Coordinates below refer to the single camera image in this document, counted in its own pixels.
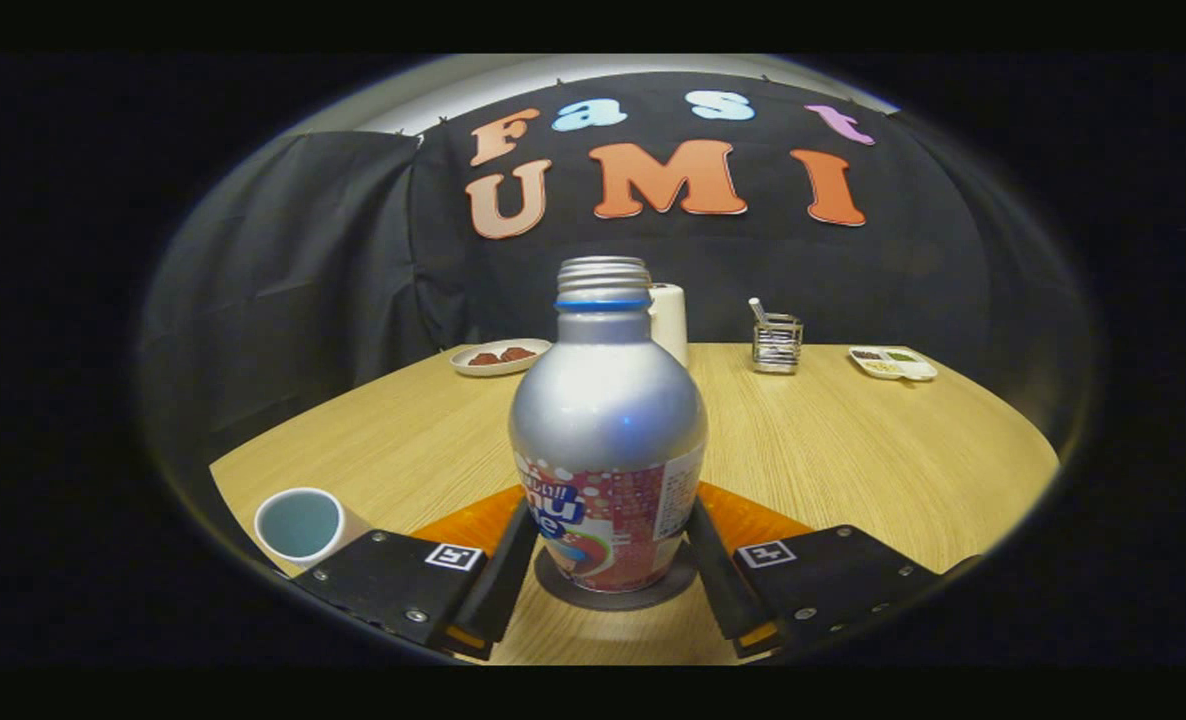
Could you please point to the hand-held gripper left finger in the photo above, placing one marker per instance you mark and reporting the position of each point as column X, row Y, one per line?
column 508, row 590

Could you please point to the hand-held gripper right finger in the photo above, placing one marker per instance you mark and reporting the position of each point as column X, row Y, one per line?
column 718, row 590

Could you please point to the dark round coaster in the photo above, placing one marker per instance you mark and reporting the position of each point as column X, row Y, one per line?
column 613, row 601

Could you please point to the silver juice bottle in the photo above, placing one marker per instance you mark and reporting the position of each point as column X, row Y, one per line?
column 608, row 420

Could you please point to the white cup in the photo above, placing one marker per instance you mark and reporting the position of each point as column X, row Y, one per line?
column 298, row 525

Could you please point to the wooden table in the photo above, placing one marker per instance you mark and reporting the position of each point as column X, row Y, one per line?
column 853, row 460

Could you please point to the white round plate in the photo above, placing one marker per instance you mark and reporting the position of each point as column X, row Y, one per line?
column 498, row 369

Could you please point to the brown food piece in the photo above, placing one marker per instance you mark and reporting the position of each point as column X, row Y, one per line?
column 518, row 353
column 484, row 358

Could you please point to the white toaster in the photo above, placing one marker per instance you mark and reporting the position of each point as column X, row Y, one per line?
column 671, row 320

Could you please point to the metal utensil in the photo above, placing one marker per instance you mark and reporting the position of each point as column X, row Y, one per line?
column 757, row 308

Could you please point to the white divided tray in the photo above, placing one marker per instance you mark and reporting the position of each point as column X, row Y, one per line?
column 893, row 364

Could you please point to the black backdrop cloth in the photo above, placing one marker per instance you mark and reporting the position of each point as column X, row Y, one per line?
column 303, row 280

